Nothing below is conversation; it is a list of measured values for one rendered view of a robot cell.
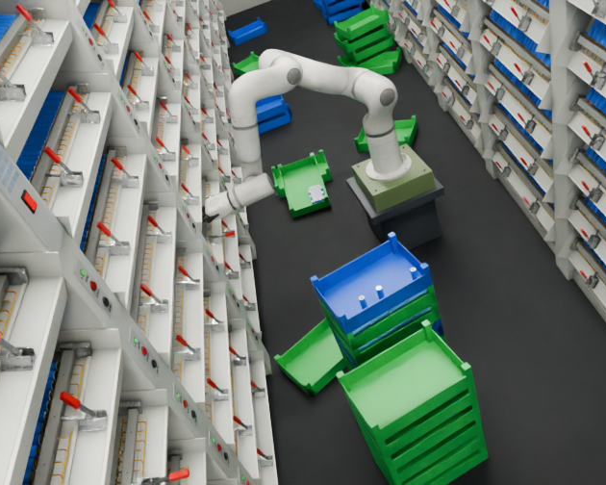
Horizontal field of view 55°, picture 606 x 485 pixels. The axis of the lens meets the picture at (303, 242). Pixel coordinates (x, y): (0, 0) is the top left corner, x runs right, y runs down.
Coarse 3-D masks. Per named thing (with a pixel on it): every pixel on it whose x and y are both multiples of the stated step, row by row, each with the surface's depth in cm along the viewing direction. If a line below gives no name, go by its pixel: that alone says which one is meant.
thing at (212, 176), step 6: (204, 174) 248; (210, 174) 248; (216, 174) 248; (210, 180) 250; (216, 180) 250; (210, 186) 247; (216, 186) 247; (216, 192) 243; (216, 222) 227; (216, 228) 224; (210, 234) 221; (216, 234) 221; (210, 246) 215; (216, 246) 215; (216, 252) 213; (222, 252) 213; (216, 258) 210; (222, 258) 211; (222, 264) 201; (222, 270) 203
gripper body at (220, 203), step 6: (222, 192) 220; (228, 192) 218; (210, 198) 220; (216, 198) 218; (222, 198) 216; (228, 198) 214; (210, 204) 217; (216, 204) 215; (222, 204) 214; (228, 204) 214; (210, 210) 215; (216, 210) 214; (222, 210) 214; (228, 210) 215; (234, 210) 216; (222, 216) 216
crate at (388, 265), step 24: (360, 264) 183; (384, 264) 184; (408, 264) 181; (336, 288) 182; (360, 288) 179; (384, 288) 176; (408, 288) 169; (336, 312) 175; (360, 312) 165; (384, 312) 170
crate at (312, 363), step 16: (304, 336) 229; (320, 336) 233; (288, 352) 226; (304, 352) 230; (320, 352) 227; (336, 352) 225; (288, 368) 226; (304, 368) 224; (320, 368) 222; (336, 368) 216; (304, 384) 209; (320, 384) 214
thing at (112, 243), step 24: (120, 144) 157; (144, 144) 158; (120, 168) 144; (144, 168) 155; (96, 192) 141; (120, 192) 145; (96, 216) 132; (120, 216) 137; (96, 240) 126; (120, 240) 130; (96, 264) 122; (120, 264) 124; (120, 288) 118
